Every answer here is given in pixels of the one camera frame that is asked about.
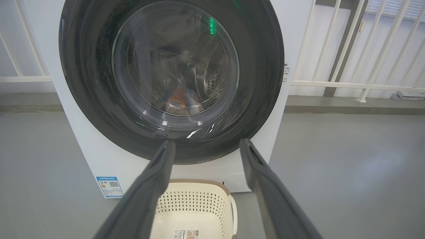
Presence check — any blue energy label sticker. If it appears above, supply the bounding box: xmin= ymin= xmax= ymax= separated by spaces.
xmin=96 ymin=176 xmax=124 ymax=199

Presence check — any white garment large cartoon print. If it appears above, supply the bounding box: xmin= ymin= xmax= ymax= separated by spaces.
xmin=164 ymin=87 xmax=188 ymax=116

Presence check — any grey flat object on ledge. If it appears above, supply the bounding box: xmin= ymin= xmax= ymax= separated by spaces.
xmin=391 ymin=90 xmax=425 ymax=101

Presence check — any stainless steel washing machine drum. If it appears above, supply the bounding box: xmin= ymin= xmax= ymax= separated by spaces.
xmin=113 ymin=2 xmax=239 ymax=117

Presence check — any white metal railing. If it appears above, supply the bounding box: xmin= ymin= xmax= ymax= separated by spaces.
xmin=292 ymin=0 xmax=425 ymax=103
xmin=0 ymin=0 xmax=53 ymax=83

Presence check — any round white drain filter cover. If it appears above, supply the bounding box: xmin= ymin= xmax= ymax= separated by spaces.
xmin=222 ymin=173 xmax=251 ymax=193

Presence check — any white perforated basket brown rim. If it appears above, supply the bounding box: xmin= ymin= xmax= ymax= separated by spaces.
xmin=150 ymin=179 xmax=238 ymax=239

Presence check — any paper basket product label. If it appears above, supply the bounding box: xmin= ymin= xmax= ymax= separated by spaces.
xmin=173 ymin=229 xmax=200 ymax=239

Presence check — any white front-load washing machine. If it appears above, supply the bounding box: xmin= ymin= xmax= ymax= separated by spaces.
xmin=23 ymin=0 xmax=314 ymax=199

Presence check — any grey vertical post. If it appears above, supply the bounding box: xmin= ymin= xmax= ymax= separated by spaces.
xmin=324 ymin=0 xmax=369 ymax=97

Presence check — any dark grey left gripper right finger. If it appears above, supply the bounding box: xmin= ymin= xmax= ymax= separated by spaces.
xmin=239 ymin=138 xmax=322 ymax=239

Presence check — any washing machine glass door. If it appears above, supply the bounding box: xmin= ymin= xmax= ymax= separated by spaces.
xmin=59 ymin=0 xmax=285 ymax=165

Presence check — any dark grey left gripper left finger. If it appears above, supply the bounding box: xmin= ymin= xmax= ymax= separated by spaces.
xmin=93 ymin=139 xmax=176 ymax=239

